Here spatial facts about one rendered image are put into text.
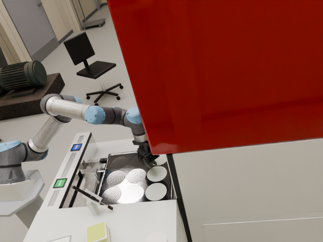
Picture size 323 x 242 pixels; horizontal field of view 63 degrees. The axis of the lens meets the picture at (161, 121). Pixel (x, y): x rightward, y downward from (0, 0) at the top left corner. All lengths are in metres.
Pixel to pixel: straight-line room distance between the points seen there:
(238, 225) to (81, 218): 0.67
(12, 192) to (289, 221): 1.37
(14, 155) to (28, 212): 0.35
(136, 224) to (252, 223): 0.51
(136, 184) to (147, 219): 0.26
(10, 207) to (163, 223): 0.92
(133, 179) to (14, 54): 4.74
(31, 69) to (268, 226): 3.72
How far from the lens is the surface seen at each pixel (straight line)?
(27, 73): 4.34
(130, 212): 1.14
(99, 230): 1.06
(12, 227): 2.86
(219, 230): 1.31
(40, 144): 1.68
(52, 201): 1.37
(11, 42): 5.72
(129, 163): 1.43
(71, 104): 1.23
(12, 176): 1.68
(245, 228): 1.32
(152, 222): 1.09
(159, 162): 1.39
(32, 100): 4.25
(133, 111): 1.13
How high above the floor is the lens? 1.86
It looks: 35 degrees down
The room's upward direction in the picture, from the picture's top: 13 degrees counter-clockwise
